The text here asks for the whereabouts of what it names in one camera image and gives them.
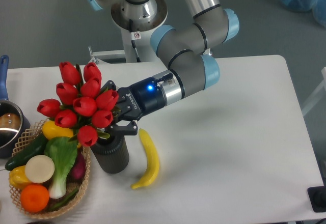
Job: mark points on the blue handled saucepan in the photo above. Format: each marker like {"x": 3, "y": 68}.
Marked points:
{"x": 13, "y": 121}

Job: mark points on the green bok choy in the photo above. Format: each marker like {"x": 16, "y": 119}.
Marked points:
{"x": 63, "y": 154}

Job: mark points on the dark grey ribbed vase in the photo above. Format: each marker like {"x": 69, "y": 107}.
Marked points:
{"x": 112, "y": 154}

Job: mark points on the yellow banana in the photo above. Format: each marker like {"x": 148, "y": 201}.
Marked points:
{"x": 153, "y": 163}

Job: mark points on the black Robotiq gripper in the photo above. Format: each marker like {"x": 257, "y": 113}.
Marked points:
{"x": 134, "y": 102}

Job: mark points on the white round radish slice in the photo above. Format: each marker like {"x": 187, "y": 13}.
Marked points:
{"x": 39, "y": 169}

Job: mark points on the yellow bell pepper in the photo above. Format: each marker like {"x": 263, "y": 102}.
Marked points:
{"x": 18, "y": 178}

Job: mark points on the white frame at right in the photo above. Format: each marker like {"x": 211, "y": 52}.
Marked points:
{"x": 315, "y": 96}

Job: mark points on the purple red onion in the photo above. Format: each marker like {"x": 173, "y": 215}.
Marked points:
{"x": 79, "y": 169}

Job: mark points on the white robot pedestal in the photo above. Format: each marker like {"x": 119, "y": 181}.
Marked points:
{"x": 136, "y": 23}

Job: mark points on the dark green cucumber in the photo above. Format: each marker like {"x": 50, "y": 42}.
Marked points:
{"x": 36, "y": 147}

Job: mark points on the black device at table edge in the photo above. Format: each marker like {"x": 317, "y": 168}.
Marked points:
{"x": 317, "y": 198}

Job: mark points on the dark green chili pepper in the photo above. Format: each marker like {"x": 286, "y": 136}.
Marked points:
{"x": 64, "y": 201}

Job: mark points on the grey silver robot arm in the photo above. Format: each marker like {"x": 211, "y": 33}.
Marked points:
{"x": 190, "y": 67}

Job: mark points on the yellow squash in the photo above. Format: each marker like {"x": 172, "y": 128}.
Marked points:
{"x": 51, "y": 130}

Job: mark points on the orange fruit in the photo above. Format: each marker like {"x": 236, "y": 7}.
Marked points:
{"x": 34, "y": 198}

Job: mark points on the woven wicker basket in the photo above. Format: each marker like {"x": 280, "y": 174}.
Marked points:
{"x": 79, "y": 186}

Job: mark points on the red tulip bouquet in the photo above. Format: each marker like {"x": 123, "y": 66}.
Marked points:
{"x": 83, "y": 107}

